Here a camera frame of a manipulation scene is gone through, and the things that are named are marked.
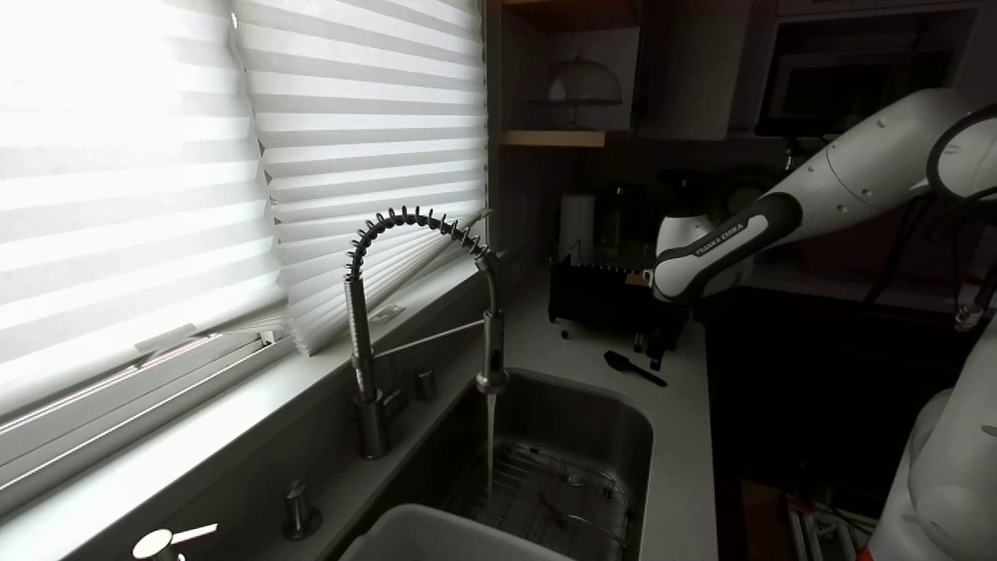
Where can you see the small chrome soap dispenser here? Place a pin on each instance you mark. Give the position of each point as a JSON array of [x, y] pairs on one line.
[[299, 516]]

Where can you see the narrow white pleated blind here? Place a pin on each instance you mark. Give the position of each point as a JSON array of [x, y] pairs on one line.
[[376, 127]]

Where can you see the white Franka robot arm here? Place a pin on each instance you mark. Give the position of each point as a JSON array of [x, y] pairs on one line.
[[831, 183]]

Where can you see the white plastic wash basin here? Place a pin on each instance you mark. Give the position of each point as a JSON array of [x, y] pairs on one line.
[[437, 535]]

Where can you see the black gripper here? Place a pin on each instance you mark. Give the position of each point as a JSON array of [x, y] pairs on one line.
[[674, 322]]

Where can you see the white striped package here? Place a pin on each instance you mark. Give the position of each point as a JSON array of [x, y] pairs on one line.
[[827, 532]]

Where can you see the black coffee machine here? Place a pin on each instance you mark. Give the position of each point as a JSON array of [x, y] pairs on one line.
[[586, 299]]

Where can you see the wide white pleated blind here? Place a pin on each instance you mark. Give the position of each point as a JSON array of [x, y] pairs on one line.
[[114, 187]]

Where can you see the stainless steel sink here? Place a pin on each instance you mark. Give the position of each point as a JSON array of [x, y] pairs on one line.
[[611, 437]]

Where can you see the white object on windowsill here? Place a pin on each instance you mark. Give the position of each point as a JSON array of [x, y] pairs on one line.
[[157, 540]]

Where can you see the black plastic scoop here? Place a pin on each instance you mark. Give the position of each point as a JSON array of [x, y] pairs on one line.
[[620, 364]]

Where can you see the wooden shelf board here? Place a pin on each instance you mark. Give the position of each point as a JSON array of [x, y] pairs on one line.
[[550, 139]]

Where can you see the chrome spring neck faucet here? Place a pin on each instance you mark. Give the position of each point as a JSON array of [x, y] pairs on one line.
[[360, 343]]

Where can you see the small chrome deck button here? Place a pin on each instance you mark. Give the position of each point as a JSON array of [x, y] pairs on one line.
[[427, 386]]

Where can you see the glass dome cover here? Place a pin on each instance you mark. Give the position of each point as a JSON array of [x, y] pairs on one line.
[[586, 83]]

